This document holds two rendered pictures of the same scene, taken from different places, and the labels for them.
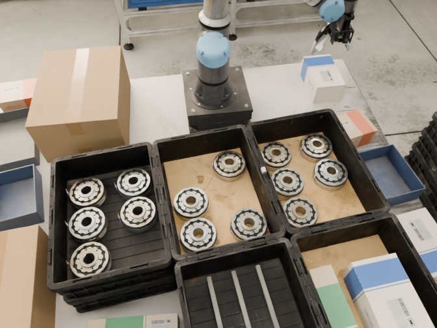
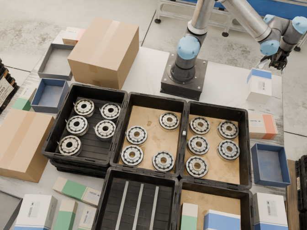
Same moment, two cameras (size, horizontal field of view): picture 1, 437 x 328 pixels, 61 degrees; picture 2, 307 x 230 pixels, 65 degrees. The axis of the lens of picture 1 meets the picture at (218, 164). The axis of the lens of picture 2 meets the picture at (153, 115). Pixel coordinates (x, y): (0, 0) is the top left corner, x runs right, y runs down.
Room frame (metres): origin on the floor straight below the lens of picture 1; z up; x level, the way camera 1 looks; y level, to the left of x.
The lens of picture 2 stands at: (0.07, -0.17, 1.91)
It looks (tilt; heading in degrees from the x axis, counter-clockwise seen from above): 58 degrees down; 19
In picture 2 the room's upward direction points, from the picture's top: 4 degrees clockwise
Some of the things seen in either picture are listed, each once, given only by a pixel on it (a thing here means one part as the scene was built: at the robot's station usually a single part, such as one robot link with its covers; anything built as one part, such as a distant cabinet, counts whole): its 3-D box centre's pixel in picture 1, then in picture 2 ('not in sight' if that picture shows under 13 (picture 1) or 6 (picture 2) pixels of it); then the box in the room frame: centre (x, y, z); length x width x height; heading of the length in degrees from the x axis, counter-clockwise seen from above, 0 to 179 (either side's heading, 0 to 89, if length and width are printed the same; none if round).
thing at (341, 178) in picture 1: (331, 172); (229, 149); (0.66, -0.35, 0.86); 0.10 x 0.10 x 0.01
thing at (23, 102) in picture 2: not in sight; (23, 105); (0.52, 0.79, 0.73); 0.24 x 0.06 x 0.06; 10
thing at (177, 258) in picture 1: (213, 185); (151, 131); (0.57, 0.01, 0.92); 0.40 x 0.30 x 0.02; 14
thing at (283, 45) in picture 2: (347, 2); (288, 43); (1.21, -0.45, 1.10); 0.08 x 0.08 x 0.05
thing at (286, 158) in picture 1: (276, 153); (200, 125); (0.73, -0.19, 0.86); 0.10 x 0.10 x 0.01
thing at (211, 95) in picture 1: (212, 82); (183, 66); (1.08, 0.02, 0.85); 0.15 x 0.15 x 0.10
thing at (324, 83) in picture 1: (321, 78); (258, 85); (1.23, -0.44, 0.75); 0.20 x 0.12 x 0.09; 8
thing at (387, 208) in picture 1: (311, 165); (216, 141); (0.64, -0.28, 0.92); 0.40 x 0.30 x 0.02; 14
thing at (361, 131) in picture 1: (347, 131); (258, 126); (0.93, -0.50, 0.74); 0.16 x 0.12 x 0.07; 111
